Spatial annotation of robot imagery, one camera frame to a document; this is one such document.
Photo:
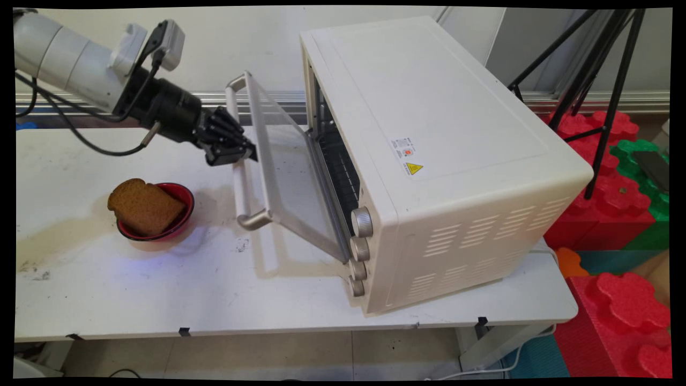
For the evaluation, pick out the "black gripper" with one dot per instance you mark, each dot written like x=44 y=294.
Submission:
x=171 y=110

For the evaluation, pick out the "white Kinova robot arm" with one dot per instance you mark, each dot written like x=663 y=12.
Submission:
x=64 y=59

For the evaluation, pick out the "red bowl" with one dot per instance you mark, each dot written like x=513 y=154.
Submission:
x=185 y=212

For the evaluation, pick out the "brown bread slice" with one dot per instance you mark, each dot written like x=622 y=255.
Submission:
x=144 y=206

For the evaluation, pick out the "round oven control knob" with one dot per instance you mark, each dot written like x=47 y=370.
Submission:
x=356 y=287
x=358 y=270
x=363 y=222
x=360 y=249

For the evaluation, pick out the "yellow warning sticker label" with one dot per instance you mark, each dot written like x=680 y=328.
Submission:
x=407 y=155

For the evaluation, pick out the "cream toaster oven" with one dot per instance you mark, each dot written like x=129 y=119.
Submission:
x=455 y=134

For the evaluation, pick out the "orange foam piece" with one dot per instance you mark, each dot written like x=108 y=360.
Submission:
x=569 y=262

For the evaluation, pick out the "red foam block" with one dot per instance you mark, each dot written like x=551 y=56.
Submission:
x=616 y=321
x=605 y=214

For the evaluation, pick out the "black tripod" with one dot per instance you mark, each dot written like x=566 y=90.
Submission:
x=616 y=91

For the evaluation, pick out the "flat black device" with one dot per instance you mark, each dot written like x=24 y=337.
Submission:
x=651 y=169

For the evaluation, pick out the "green foam block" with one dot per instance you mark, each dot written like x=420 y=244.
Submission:
x=656 y=225

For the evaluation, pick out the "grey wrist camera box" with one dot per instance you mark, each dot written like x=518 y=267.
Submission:
x=171 y=45

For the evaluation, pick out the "white table leg frame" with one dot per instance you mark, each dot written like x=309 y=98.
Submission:
x=482 y=343

